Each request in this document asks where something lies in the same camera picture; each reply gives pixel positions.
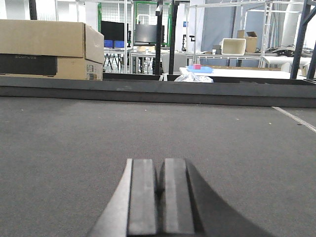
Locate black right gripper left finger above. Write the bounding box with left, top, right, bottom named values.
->
left=87, top=158, right=158, bottom=237

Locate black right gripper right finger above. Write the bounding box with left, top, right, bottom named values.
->
left=160, top=158, right=271, bottom=237

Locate red block on tray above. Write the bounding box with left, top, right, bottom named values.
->
left=193, top=64, right=201, bottom=70

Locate crumpled clear plastic bag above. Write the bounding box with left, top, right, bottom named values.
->
left=174, top=72, right=214, bottom=83

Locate flat blue tray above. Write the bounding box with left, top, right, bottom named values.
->
left=187, top=66, right=213, bottom=73

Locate white table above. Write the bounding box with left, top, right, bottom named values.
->
left=179, top=66, right=308, bottom=80

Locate white plastic tub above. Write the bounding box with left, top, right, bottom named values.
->
left=221, top=38, right=246, bottom=55

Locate large cardboard box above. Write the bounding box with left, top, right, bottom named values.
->
left=0, top=19, right=104, bottom=80

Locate small open cardboard box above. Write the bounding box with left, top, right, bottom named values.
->
left=237, top=30, right=257, bottom=53

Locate black computer monitor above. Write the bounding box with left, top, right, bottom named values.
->
left=101, top=21, right=128, bottom=41

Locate dark blue steel column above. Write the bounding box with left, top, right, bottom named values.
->
left=290, top=0, right=316, bottom=79

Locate dark conveyor side rail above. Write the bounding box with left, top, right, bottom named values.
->
left=0, top=77, right=316, bottom=108

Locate black vertical post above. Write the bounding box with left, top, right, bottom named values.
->
left=155, top=0, right=163, bottom=75

